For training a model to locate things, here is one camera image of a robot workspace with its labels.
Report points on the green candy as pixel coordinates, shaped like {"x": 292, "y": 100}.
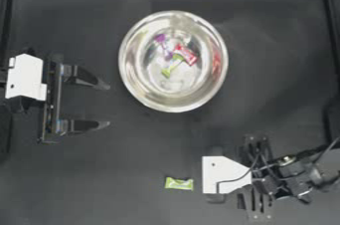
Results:
{"x": 179, "y": 183}
{"x": 171, "y": 66}

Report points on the purple candy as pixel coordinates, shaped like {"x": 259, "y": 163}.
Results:
{"x": 160, "y": 39}

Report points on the red candy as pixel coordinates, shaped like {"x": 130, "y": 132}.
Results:
{"x": 186, "y": 54}

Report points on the steel bowl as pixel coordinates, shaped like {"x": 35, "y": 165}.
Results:
{"x": 142, "y": 83}

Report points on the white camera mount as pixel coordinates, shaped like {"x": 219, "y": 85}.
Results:
{"x": 24, "y": 76}
{"x": 222, "y": 174}

